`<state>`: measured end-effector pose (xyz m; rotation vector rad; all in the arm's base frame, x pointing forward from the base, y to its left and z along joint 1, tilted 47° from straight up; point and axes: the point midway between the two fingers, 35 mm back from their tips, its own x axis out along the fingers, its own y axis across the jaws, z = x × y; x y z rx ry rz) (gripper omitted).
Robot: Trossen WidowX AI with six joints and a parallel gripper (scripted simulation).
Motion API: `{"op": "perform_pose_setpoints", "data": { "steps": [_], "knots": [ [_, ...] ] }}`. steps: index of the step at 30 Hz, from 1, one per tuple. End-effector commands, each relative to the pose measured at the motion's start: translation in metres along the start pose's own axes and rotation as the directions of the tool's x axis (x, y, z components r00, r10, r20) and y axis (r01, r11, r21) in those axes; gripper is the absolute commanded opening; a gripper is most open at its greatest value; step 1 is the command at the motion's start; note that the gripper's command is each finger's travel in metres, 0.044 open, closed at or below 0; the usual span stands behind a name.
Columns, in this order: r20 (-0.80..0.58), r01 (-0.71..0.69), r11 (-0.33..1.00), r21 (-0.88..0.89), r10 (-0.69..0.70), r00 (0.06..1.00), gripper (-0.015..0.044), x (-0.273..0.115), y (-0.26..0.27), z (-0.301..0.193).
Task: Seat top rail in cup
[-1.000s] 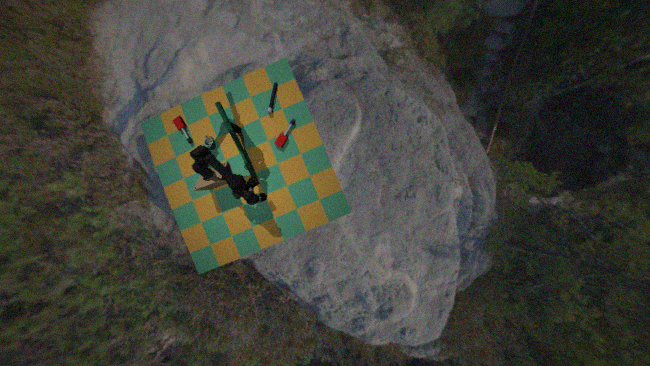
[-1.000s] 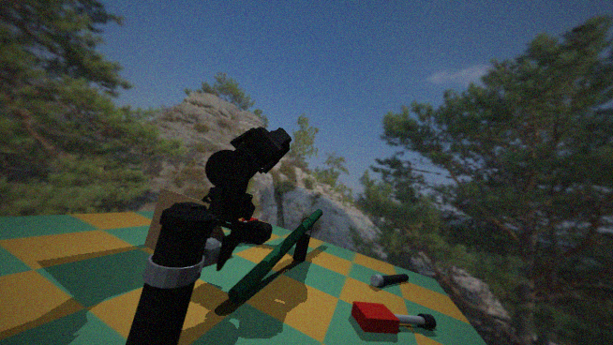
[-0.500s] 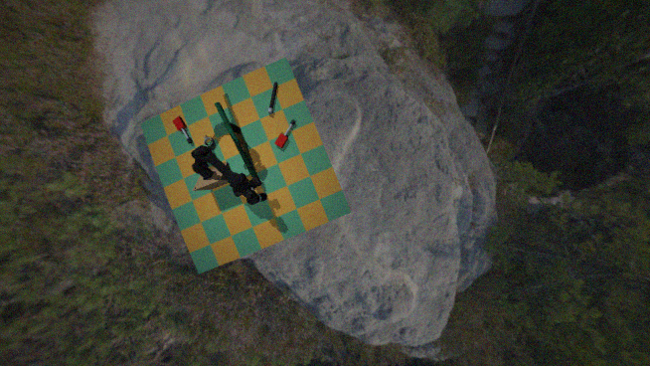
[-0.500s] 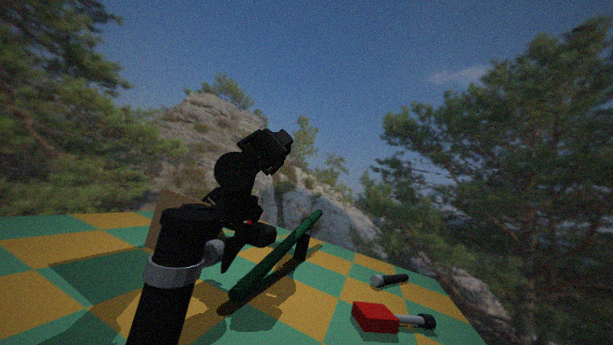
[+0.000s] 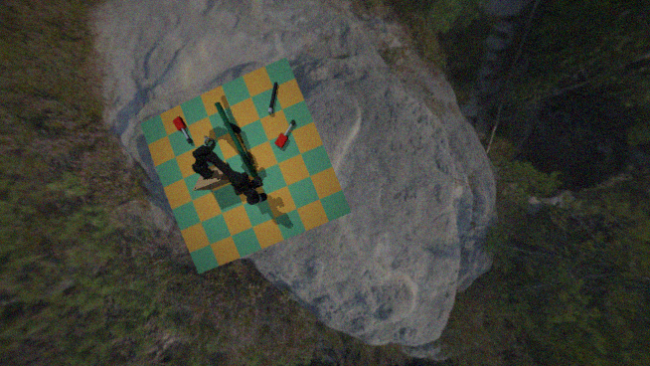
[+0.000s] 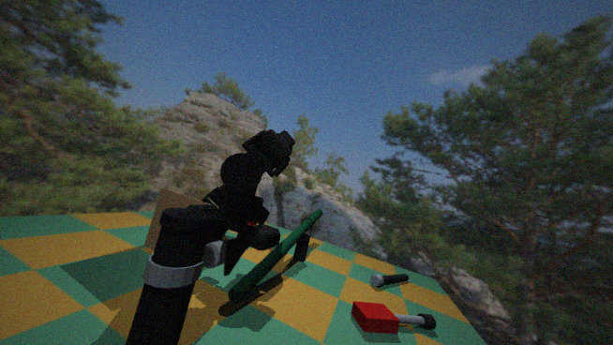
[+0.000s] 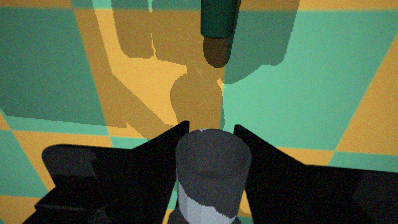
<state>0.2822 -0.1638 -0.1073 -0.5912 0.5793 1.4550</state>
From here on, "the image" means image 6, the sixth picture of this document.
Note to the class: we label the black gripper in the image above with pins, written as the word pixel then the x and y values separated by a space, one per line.
pixel 234 209

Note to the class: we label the black post with cap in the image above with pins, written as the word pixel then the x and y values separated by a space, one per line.
pixel 160 315

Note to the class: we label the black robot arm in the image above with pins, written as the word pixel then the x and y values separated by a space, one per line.
pixel 243 172

